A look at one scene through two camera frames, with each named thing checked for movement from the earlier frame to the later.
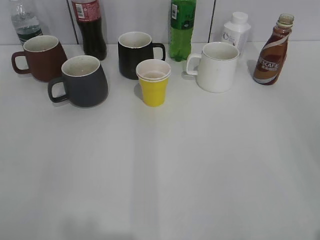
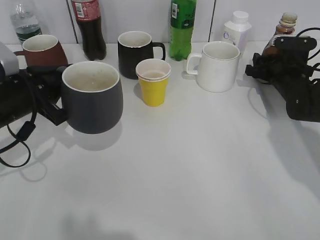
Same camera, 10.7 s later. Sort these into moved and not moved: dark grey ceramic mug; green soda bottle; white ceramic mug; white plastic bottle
Moved: dark grey ceramic mug
Not moved: white plastic bottle; green soda bottle; white ceramic mug
